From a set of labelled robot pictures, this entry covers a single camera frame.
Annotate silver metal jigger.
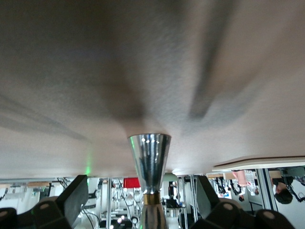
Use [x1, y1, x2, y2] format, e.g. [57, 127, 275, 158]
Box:
[127, 133, 172, 229]

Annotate red box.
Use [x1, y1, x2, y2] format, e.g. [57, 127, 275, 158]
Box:
[123, 177, 140, 189]

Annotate brown table mat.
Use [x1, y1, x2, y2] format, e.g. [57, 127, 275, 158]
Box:
[0, 0, 305, 179]

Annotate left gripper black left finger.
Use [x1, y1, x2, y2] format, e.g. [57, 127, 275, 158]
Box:
[0, 175, 89, 229]

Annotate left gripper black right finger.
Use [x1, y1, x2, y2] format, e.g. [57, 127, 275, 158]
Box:
[190, 176, 296, 229]

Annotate person in pink shirt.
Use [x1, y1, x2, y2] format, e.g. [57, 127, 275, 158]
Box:
[231, 169, 247, 203]

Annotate pale green round bowl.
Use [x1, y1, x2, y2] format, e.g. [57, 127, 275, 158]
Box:
[163, 173, 178, 184]

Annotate cream rabbit print tray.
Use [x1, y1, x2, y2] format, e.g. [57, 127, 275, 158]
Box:
[211, 156, 305, 173]

